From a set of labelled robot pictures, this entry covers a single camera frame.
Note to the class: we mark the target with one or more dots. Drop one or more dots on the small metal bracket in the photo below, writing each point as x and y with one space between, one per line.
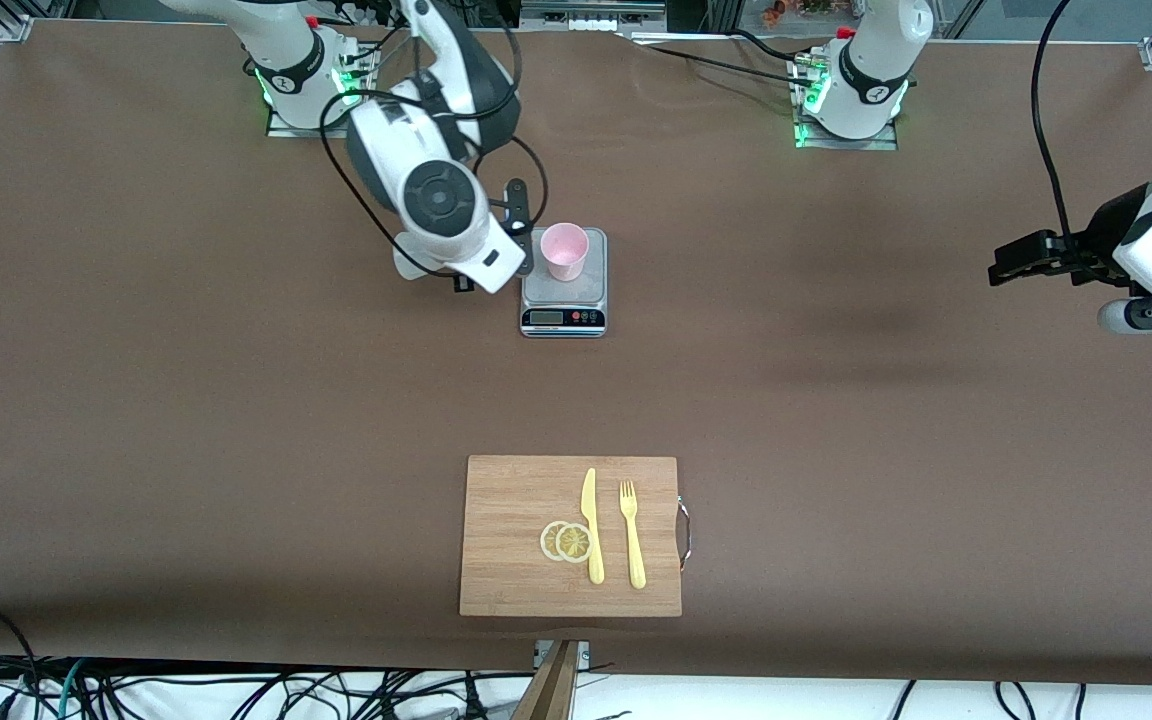
584 652

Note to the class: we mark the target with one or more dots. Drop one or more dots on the pink plastic cup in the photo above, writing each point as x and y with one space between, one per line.
564 250

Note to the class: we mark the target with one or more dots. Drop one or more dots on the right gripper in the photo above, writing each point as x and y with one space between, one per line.
463 283

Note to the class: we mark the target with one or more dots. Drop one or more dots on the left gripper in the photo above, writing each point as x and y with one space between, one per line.
1104 237

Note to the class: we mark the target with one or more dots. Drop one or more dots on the wooden post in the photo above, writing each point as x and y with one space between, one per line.
548 690

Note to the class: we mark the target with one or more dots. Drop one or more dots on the yellow plastic fork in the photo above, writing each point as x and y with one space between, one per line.
633 545

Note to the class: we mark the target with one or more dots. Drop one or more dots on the lemon slice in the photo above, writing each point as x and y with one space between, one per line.
547 541
574 542

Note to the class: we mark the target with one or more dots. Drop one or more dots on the yellow plastic knife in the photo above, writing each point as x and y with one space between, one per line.
592 520

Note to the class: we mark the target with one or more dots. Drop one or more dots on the silver digital kitchen scale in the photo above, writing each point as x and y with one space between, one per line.
563 305

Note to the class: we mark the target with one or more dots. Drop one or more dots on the aluminium frame corner post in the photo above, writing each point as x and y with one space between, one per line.
12 22

